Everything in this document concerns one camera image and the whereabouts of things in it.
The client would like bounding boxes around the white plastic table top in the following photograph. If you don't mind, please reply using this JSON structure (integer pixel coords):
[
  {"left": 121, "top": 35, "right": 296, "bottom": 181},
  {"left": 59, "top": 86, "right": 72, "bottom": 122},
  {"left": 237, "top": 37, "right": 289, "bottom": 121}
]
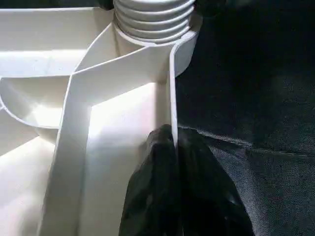
[{"left": 0, "top": 7, "right": 202, "bottom": 236}]

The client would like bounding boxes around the white plastic table leg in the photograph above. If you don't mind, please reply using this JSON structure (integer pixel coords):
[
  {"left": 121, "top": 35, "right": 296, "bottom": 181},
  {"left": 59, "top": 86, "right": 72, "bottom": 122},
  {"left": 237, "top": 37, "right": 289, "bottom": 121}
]
[{"left": 113, "top": 0, "right": 196, "bottom": 44}]

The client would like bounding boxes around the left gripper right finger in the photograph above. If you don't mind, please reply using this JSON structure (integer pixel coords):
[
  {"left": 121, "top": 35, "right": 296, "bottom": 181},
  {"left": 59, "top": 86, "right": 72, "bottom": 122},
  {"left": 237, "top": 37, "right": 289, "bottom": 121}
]
[{"left": 176, "top": 127, "right": 255, "bottom": 236}]

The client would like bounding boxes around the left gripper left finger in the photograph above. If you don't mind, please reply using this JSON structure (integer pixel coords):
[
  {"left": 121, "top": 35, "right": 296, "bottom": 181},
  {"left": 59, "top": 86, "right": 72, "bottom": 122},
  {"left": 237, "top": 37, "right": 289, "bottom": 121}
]
[{"left": 118, "top": 124, "right": 181, "bottom": 236}]

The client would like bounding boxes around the black mat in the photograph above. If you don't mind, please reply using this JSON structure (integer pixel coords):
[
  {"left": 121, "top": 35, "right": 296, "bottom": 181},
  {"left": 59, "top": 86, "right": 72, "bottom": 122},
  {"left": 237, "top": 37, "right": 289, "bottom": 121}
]
[{"left": 170, "top": 0, "right": 315, "bottom": 236}]

